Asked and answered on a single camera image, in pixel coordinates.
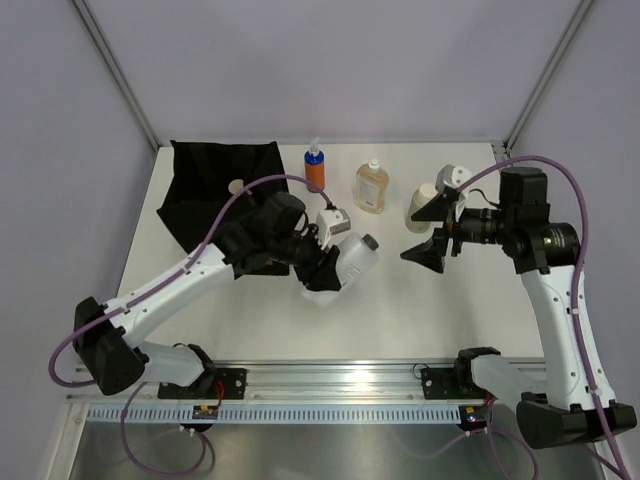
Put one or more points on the aluminium corner post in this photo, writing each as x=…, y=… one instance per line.
x=573, y=26
x=105, y=52

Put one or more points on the right aluminium corner post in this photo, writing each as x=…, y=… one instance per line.
x=573, y=26

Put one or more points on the green bottle beige cap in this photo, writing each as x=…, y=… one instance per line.
x=420, y=198

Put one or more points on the beige pump bottle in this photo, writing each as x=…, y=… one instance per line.
x=236, y=186

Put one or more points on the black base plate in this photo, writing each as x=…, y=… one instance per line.
x=227, y=383
x=442, y=384

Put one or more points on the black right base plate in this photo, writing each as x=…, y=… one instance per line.
x=442, y=384

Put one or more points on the left aluminium corner post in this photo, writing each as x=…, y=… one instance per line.
x=105, y=52

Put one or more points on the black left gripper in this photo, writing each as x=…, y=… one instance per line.
x=321, y=274

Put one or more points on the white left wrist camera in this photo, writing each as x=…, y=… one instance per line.
x=330, y=223

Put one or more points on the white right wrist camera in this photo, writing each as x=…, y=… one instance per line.
x=451, y=176

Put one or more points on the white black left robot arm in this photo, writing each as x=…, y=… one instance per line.
x=112, y=337

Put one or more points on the clear amber soap bottle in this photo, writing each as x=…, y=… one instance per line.
x=371, y=183

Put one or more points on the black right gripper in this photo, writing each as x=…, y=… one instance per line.
x=431, y=253

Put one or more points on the white translucent bottle black cap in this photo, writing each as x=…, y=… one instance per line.
x=358, y=255

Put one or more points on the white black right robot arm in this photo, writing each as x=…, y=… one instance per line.
x=575, y=403

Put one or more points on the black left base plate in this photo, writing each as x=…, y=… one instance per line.
x=227, y=383

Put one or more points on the orange blue spray bottle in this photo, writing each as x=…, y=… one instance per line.
x=314, y=165

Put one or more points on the white slotted cable duct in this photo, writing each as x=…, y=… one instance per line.
x=280, y=414

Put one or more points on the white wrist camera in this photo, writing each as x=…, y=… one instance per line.
x=330, y=223
x=451, y=176

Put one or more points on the black canvas bag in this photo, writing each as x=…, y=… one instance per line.
x=199, y=187

